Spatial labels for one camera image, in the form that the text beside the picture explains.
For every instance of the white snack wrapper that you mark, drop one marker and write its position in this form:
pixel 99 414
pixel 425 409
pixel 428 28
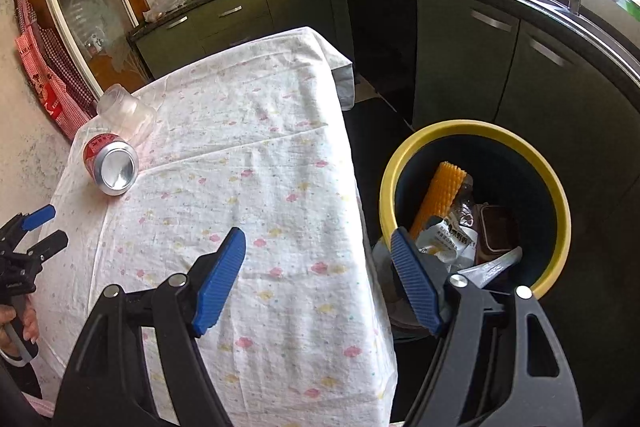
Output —
pixel 450 239

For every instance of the red checked apron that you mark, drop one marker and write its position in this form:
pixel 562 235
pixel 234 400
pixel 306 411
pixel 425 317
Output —
pixel 52 104

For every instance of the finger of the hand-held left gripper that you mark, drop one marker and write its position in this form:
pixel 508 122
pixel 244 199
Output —
pixel 50 247
pixel 37 217

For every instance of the person's left hand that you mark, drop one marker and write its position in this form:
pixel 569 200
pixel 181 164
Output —
pixel 31 327

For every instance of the clear plastic bag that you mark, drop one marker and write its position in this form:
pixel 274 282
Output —
pixel 172 2

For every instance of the orange bumpy plastic mat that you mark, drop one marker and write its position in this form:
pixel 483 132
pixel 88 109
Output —
pixel 440 197

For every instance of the yellow rimmed dark bin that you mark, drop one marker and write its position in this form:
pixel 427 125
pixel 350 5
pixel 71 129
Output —
pixel 500 129

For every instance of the green kitchen cabinets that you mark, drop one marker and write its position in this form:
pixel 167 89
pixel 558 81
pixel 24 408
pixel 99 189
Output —
pixel 450 57

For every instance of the red soda can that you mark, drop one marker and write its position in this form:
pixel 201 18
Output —
pixel 112 169

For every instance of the dark checked apron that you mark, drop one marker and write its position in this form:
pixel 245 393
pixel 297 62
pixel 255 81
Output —
pixel 67 72

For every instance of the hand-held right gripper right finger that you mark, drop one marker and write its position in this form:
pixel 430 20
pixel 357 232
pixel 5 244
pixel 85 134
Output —
pixel 415 287

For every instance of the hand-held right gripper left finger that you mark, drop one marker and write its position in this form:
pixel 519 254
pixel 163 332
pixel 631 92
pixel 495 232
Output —
pixel 220 282

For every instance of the brown plastic container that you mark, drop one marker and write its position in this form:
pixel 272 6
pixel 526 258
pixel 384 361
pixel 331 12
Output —
pixel 497 232

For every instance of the black countertop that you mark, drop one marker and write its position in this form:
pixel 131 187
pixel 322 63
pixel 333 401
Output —
pixel 525 7

